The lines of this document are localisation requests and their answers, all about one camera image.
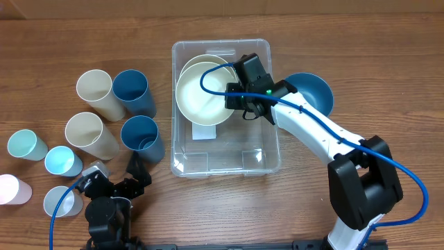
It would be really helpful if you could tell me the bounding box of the dark blue bowl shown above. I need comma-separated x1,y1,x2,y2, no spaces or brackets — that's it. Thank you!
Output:
285,72,334,117

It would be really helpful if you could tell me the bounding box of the pink small cup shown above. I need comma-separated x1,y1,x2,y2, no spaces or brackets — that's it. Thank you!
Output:
0,174,32,205

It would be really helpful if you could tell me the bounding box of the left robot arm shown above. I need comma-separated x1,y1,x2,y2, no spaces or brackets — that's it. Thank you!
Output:
76,152,152,250

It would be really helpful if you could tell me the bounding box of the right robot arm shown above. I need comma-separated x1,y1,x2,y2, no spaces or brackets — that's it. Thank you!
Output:
225,73,403,249

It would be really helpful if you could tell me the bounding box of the clear plastic storage container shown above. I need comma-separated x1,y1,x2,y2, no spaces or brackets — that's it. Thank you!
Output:
171,39,281,178

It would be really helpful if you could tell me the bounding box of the white label in container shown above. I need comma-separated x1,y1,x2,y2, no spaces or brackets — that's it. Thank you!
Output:
192,123,216,140

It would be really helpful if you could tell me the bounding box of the grey small cup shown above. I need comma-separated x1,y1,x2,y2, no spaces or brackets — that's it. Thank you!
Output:
43,186,83,218

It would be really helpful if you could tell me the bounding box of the dark blue tall cup near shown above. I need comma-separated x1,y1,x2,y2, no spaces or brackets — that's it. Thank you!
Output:
121,115,166,164

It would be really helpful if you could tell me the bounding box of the dark blue tall cup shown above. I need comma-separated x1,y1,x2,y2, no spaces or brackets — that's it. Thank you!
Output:
121,115,166,164
112,69,157,118

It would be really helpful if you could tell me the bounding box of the light blue small cup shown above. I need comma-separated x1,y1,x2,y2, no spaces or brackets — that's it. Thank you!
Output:
44,146,83,177

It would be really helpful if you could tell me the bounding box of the cream tall cup near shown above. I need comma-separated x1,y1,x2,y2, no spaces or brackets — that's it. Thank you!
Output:
65,112,119,160

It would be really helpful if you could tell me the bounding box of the cream tall cup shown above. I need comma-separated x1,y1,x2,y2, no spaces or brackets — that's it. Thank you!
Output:
76,69,126,122
65,112,119,160

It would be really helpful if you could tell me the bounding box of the dark blue tall cup far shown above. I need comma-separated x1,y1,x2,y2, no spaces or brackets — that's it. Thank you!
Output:
112,69,157,118

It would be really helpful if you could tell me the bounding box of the mint green small cup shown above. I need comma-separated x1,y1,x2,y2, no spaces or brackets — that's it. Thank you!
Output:
7,129,48,161

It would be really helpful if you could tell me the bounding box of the cream tall cup far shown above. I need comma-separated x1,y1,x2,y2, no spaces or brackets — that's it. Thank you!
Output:
76,69,126,122

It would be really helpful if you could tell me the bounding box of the left blue cable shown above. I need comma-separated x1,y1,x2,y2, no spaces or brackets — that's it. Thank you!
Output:
49,175,86,250

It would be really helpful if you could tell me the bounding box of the blue cable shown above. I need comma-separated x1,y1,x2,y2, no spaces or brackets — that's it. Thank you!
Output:
49,175,86,250
199,62,429,250

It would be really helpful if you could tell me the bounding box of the right blue cable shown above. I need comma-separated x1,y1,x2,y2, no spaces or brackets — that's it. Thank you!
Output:
199,62,429,250

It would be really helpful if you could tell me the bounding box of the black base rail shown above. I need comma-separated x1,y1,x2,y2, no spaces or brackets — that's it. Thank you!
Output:
145,240,330,250

